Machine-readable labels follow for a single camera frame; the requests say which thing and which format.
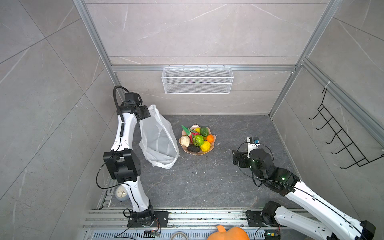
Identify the white plastic bag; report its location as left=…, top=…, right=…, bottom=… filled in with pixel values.
left=139, top=105, right=180, bottom=169

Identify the pink dragon fruit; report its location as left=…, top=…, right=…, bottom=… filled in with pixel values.
left=182, top=125, right=200, bottom=141

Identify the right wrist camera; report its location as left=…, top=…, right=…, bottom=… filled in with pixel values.
left=247, top=137, right=260, bottom=158

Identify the grey round alarm clock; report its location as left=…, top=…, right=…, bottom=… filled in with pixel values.
left=115, top=185, right=130, bottom=202

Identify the dark brown avocado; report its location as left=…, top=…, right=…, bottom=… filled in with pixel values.
left=187, top=145, right=201, bottom=153

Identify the green avocado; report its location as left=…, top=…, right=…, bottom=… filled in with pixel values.
left=200, top=127, right=210, bottom=137

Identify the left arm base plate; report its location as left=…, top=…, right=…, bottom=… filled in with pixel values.
left=127, top=211, right=170, bottom=228

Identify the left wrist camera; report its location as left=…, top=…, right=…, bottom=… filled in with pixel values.
left=124, top=92, right=143, bottom=107

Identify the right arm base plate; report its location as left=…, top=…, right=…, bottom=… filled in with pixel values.
left=245, top=210, right=283, bottom=227

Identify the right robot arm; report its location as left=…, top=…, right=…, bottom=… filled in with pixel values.
left=233, top=148, right=376, bottom=240

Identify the black wire hook rack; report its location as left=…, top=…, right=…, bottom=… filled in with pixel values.
left=309, top=88, right=384, bottom=170

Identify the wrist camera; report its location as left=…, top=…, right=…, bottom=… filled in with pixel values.
left=124, top=92, right=143, bottom=107
left=247, top=137, right=260, bottom=158

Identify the orange fruit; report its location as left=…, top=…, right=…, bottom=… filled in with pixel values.
left=206, top=135, right=215, bottom=144

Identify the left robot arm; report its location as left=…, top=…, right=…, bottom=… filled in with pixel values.
left=103, top=100, right=154, bottom=223

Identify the bright green custard apple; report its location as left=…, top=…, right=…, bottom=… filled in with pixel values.
left=193, top=135, right=205, bottom=147

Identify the white wire mesh basket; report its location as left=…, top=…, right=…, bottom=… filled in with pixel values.
left=162, top=67, right=234, bottom=95

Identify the yellow lemon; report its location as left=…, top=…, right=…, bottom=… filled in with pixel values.
left=200, top=141, right=211, bottom=153

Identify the orange pumpkin toy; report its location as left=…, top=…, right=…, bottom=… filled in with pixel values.
left=207, top=225, right=250, bottom=240

